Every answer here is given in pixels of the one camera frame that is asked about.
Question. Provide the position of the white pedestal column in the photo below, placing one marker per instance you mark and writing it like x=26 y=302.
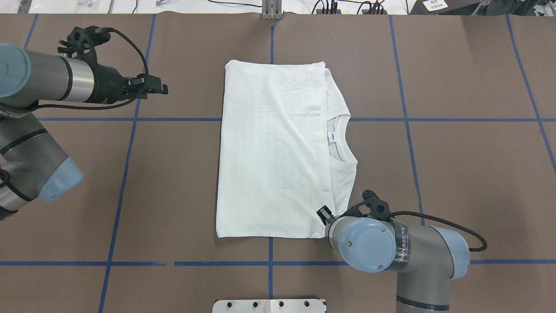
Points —
x=270 y=306

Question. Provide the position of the aluminium frame post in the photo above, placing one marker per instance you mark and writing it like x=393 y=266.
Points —
x=271 y=10

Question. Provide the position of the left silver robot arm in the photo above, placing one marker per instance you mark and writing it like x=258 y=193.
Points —
x=35 y=164

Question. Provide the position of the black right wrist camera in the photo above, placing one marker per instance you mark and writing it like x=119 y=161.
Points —
x=370 y=207

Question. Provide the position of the clear plastic sleeve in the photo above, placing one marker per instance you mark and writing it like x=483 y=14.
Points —
x=65 y=6

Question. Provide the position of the black box white label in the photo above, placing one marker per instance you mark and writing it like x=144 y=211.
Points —
x=435 y=7

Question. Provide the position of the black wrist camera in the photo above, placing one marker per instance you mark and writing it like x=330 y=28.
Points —
x=84 y=41
x=370 y=207

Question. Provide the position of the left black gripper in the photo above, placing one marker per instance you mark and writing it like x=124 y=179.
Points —
x=108 y=84

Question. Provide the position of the white printed t-shirt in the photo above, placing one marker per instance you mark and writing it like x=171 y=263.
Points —
x=283 y=151

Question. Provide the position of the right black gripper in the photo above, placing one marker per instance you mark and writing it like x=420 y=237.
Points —
x=323 y=214

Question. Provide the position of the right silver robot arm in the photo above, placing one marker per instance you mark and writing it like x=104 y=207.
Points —
x=425 y=258

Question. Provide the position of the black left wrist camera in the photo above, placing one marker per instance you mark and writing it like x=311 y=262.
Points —
x=84 y=41

